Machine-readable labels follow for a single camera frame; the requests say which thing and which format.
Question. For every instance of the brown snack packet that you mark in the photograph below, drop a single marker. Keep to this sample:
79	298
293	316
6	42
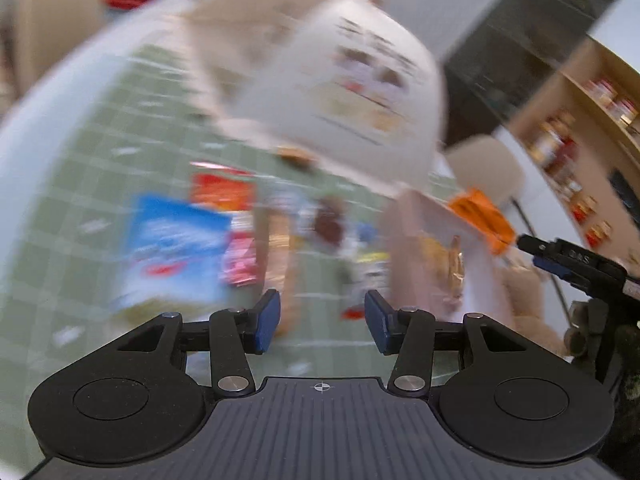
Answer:
330	225

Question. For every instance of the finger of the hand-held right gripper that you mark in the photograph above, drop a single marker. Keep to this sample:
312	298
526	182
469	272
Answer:
550	265

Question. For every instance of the orange snack packet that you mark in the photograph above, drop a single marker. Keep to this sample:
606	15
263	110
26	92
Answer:
482	217

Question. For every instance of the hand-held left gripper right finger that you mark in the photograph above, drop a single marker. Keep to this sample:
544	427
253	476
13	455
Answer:
377	321

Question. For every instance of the white cartoon print paper bag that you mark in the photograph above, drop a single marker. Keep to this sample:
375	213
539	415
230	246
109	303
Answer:
320	75

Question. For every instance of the blue snack packet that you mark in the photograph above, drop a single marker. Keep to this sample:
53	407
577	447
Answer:
172	250

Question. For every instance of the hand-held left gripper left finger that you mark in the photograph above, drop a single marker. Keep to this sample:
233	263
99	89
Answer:
267	321

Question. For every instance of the clear bread packet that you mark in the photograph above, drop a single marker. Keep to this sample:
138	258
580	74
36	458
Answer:
277	260

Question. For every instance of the green checkered mat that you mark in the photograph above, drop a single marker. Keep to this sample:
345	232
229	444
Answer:
100	185

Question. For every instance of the wooden shelf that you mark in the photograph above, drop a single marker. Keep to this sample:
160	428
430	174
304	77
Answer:
595	125

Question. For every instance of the red snack packet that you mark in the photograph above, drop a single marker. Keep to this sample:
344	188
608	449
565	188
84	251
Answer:
222	192

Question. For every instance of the dark glass cabinet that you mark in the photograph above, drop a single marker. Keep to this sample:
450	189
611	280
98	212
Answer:
520	35

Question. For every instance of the person's right hand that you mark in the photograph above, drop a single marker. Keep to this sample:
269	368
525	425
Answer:
576	327

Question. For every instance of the pink small snack packet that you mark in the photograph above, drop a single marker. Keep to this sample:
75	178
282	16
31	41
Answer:
240	260

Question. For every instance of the beige rounded object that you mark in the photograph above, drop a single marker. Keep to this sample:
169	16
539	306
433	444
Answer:
530	305

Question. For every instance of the beige chair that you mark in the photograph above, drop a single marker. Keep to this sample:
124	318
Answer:
55	20
487	165

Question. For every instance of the pink storage box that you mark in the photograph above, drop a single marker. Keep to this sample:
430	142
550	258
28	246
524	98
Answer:
430	260

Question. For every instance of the group of red-lidded jars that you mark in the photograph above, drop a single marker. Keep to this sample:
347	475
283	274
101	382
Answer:
560	145

